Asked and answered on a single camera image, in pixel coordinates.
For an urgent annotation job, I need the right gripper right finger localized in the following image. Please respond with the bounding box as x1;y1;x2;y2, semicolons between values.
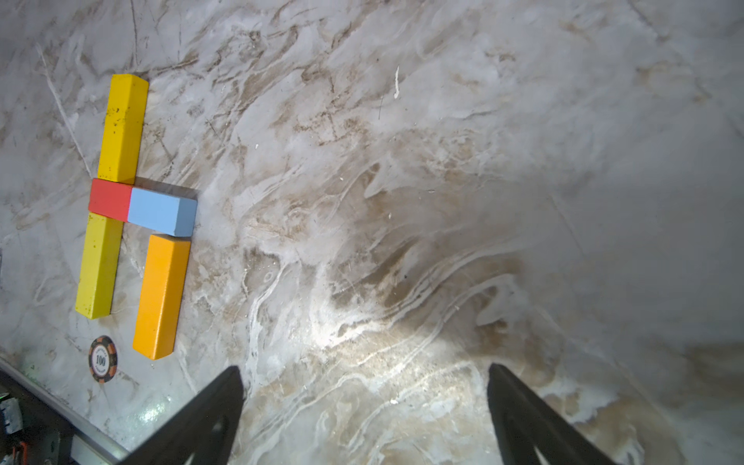
487;363;612;464

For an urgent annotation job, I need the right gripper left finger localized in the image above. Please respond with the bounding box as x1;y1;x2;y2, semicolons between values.
122;366;244;464

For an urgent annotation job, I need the orange-yellow block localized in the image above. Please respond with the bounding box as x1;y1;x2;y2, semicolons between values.
133;234;191;360

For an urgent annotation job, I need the lime yellow block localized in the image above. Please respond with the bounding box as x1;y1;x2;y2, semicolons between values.
75;212;124;320

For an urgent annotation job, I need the light blue block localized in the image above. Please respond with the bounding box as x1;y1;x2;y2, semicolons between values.
127;188;198;238

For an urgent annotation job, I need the red block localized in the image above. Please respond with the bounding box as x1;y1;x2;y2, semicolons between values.
88;178;134;222

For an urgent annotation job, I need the small black ring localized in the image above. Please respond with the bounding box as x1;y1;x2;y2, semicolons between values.
88;335;119;385

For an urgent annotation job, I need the aluminium front rail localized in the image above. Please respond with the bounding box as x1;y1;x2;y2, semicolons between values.
1;360;129;464

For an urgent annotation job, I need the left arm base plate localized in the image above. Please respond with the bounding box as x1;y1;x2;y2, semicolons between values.
1;371;74;464

